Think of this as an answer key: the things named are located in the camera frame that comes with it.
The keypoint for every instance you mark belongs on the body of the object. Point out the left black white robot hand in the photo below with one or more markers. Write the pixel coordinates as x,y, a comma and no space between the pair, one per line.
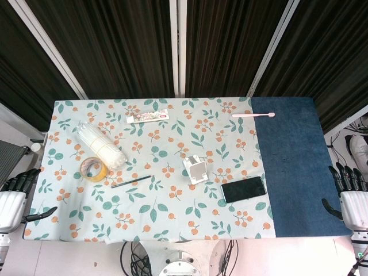
11,207

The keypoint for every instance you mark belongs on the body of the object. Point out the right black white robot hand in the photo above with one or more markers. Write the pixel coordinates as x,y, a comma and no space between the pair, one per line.
355,208

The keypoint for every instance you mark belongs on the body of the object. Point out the black smartphone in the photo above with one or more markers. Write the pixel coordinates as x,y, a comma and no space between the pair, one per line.
243,189

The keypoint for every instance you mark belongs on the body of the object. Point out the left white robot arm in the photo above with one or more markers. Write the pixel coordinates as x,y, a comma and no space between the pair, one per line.
3,245

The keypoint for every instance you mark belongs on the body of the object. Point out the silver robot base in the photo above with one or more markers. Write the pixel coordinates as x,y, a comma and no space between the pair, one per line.
179,266

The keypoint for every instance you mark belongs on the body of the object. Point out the white folding phone stand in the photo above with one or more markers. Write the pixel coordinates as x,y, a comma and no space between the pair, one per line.
196,172

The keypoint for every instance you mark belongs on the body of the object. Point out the grey ribbed radiator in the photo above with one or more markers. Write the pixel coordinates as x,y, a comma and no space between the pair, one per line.
10,159

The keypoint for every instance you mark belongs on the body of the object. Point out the white shoe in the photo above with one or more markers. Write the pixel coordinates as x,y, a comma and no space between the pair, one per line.
359,149

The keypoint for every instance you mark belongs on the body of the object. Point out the small white round cap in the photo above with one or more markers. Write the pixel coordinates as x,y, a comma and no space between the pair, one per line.
35,147

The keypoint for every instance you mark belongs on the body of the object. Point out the blue felt table mat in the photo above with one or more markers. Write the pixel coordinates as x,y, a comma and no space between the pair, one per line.
299,172

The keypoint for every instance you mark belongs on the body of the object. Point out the yellow packing tape roll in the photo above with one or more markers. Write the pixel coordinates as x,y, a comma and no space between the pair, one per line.
101,174

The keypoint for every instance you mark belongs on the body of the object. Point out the clear plastic straw bundle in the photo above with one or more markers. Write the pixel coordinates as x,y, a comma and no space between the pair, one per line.
99,143

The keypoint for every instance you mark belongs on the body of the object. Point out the dark green pencil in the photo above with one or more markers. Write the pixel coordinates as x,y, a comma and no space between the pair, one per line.
131,181

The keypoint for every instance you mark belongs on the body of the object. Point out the black pleated curtain panel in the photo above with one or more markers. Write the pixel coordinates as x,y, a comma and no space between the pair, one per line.
227,49
115,49
26,83
330,57

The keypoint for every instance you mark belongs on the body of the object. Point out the floral orange berry tablecloth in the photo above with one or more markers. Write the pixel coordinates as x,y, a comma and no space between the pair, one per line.
149,212

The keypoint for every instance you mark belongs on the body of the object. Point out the pink toothbrush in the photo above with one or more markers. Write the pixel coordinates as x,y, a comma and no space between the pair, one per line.
253,115

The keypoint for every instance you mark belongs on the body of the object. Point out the floral toothpaste tube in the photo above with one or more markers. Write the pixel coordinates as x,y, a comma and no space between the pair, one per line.
148,116

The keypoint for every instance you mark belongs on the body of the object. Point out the white partition frame post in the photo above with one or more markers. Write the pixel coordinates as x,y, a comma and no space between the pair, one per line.
273,46
49,46
178,49

